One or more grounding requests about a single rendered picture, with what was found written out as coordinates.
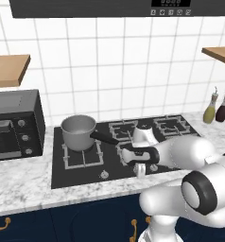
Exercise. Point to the wooden wall shelf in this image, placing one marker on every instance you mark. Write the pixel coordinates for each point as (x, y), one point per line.
(221, 54)
(7, 69)

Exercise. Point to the yellow-green oil bottle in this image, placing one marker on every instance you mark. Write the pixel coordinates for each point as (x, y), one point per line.
(209, 114)

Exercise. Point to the navy blue cupboard door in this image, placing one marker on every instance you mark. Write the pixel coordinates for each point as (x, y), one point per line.
(209, 234)
(95, 220)
(20, 228)

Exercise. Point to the dark range hood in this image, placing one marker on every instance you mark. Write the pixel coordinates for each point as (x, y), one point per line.
(86, 8)

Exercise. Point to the silver hob knob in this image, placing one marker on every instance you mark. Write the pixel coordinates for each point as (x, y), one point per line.
(153, 168)
(104, 174)

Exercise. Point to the dark red vinegar bottle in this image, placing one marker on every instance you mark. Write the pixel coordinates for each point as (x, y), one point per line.
(222, 112)

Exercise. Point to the black gas hob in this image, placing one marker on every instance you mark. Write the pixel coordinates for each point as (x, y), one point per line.
(83, 170)

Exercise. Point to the black toaster oven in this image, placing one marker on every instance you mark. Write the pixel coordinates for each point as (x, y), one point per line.
(13, 126)

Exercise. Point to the silver toaster oven knob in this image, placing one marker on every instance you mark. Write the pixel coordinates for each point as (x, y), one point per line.
(28, 151)
(25, 137)
(21, 123)

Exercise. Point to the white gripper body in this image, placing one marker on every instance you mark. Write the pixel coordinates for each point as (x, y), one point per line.
(139, 170)

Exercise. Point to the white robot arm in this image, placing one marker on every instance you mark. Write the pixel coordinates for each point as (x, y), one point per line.
(193, 176)

